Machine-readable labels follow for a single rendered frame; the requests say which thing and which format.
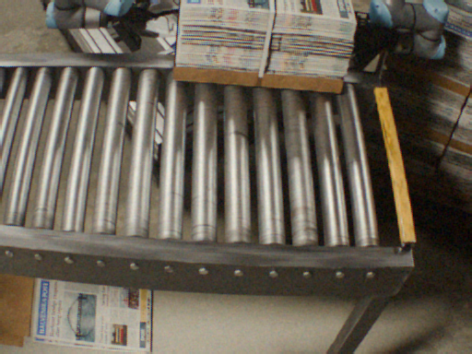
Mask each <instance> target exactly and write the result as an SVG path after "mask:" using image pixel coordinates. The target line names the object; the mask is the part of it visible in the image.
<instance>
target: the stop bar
mask: <svg viewBox="0 0 472 354"><path fill-rule="evenodd" d="M374 93H375V97H376V102H377V107H378V111H379V115H380V121H381V126H382V130H383V139H384V143H385V148H386V153H387V158H388V162H389V167H390V172H391V177H392V182H393V191H394V196H395V204H396V214H397V218H398V223H399V232H400V237H401V246H402V247H406V248H413V247H414V246H415V244H416V235H415V231H414V223H413V217H412V210H411V206H410V203H409V193H408V189H407V182H406V177H405V169H404V164H403V160H402V156H401V151H400V146H399V142H398V139H397V134H396V130H395V121H394V118H393V114H392V108H391V104H390V100H389V96H388V92H387V88H386V87H375V89H374Z"/></svg>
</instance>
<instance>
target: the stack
mask: <svg viewBox="0 0 472 354"><path fill-rule="evenodd" d="M443 1H444V2H445V3H446V4H447V5H448V7H449V11H450V12H449V14H448V15H449V17H448V20H447V22H446V24H445V27H444V29H443V32H442V35H443V37H444V38H445V41H446V47H445V54H444V56H443V58H441V59H439V60H437V59H426V58H425V57H421V56H412V55H411V54H400V53H393V52H387V55H388V56H391V57H394V58H396V59H397V60H399V61H402V62H405V63H408V64H411V65H415V66H418V67H420V68H422V69H424V70H427V71H430V72H432V73H435V74H438V75H440V76H443V77H446V78H447V79H451V80H453V81H454V82H457V83H460V84H462V85H464V86H467V87H470V86H471V84H472V0H443ZM386 51H387V50H386V49H384V50H382V52H381V54H380V57H379V59H380V63H379V61H378V62H377V65H378V63H379V65H378V68H377V65H376V69H375V71H374V72H378V75H379V79H380V83H381V87H386V88H387V92H388V96H389V100H390V104H391V108H392V114H393V116H395V117H397V118H401V119H403V120H407V121H410V122H412V123H415V124H420V125H423V126H425V127H428V128H430V129H431V130H433V131H436V132H438V133H441V134H444V135H446V136H450V134H451V133H452V135H451V138H452V139H454V140H457V141H460V142H463V143H465V144H468V145H469V146H472V99H470V98H469V96H467V97H465V96H463V95H460V94H458V93H456V92H453V91H451V90H448V89H446V88H441V87H439V86H436V85H434V84H433V83H431V82H428V81H426V80H423V79H420V78H417V77H413V76H410V75H409V74H407V73H404V72H402V71H399V70H396V69H394V68H390V67H388V66H385V65H384V62H385V58H386V57H385V54H386ZM377 69H378V71H377ZM395 130H396V134H397V139H398V142H399V146H400V151H401V156H402V160H403V164H404V169H405V172H409V173H411V174H414V175H416V176H418V177H420V178H423V179H425V180H429V179H430V178H431V182H433V183H439V184H443V185H445V186H447V187H450V188H453V189H455V190H457V191H459V192H465V193H467V194H469V195H472V155H470V154H467V153H464V152H461V151H459V150H456V149H454V148H451V147H448V145H449V144H447V145H445V144H442V143H440V142H437V141H434V140H431V139H429V138H426V137H424V136H419V135H416V134H414V133H412V132H410V131H408V130H405V129H402V128H399V127H397V126H396V127H395ZM363 135H364V139H365V145H366V150H367V155H368V159H373V160H376V161H378V162H381V163H383V164H386V165H389V162H388V158H387V153H386V148H385V143H384V134H383V130H382V126H381V122H380V121H377V120H374V119H372V118H370V119H369V120H368V121H367V123H366V125H365V128H364V130H363ZM369 172H370V177H371V184H372V194H373V199H374V198H375V199H377V200H380V201H383V202H385V203H388V204H391V205H393V206H396V204H395V196H394V195H392V194H389V193H384V188H385V185H390V186H392V187H393V182H392V177H391V175H388V174H385V173H383V172H380V171H377V170H374V169H371V168H369ZM406 182H407V181H406ZM427 187H428V185H427ZM427 187H424V186H421V185H416V184H414V183H410V182H407V189H408V191H409V192H410V193H412V194H415V195H419V196H422V197H424V198H427V199H431V200H434V201H437V202H439V203H442V204H444V205H446V206H451V207H454V208H457V209H460V210H462V211H466V212H468V213H470V215H469V216H468V218H467V219H462V218H459V217H457V216H454V215H450V214H448V213H444V212H442V211H441V210H438V209H437V210H436V209H433V208H430V207H428V206H424V205H422V204H419V203H414V202H412V201H409V203H410V206H411V210H412V211H413V212H416V213H418V214H421V215H422V216H424V215H425V216H428V217H430V218H434V219H437V220H441V221H443V222H446V223H448V224H451V225H455V226H457V227H459V228H462V229H467V230H470V231H472V204H471V203H468V202H467V201H461V200H459V199H457V198H454V197H452V196H449V195H443V194H440V193H438V192H435V191H433V190H431V189H428V188H427Z"/></svg>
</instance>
